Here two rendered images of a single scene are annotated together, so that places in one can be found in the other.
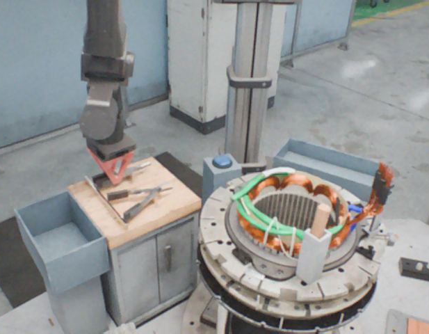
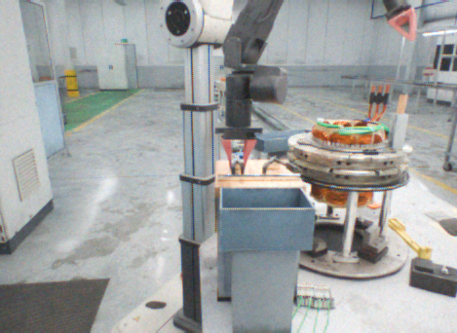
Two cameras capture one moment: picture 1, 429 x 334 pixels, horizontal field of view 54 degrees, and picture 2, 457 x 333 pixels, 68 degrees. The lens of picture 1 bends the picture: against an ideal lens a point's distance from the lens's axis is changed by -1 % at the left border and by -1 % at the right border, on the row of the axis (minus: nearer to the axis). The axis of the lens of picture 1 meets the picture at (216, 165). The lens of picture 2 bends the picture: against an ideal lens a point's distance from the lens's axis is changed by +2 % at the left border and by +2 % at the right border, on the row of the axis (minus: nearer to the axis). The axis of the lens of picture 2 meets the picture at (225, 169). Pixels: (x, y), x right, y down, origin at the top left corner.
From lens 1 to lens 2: 0.88 m
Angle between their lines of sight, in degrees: 49
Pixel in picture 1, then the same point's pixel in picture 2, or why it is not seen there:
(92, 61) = (249, 46)
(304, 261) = (399, 134)
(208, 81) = (1, 197)
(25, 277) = not seen: outside the picture
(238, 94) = (207, 117)
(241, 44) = (203, 77)
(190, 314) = (304, 259)
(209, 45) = not seen: outside the picture
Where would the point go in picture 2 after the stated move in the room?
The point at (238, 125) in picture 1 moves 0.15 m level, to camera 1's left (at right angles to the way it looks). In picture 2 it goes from (208, 142) to (176, 151)
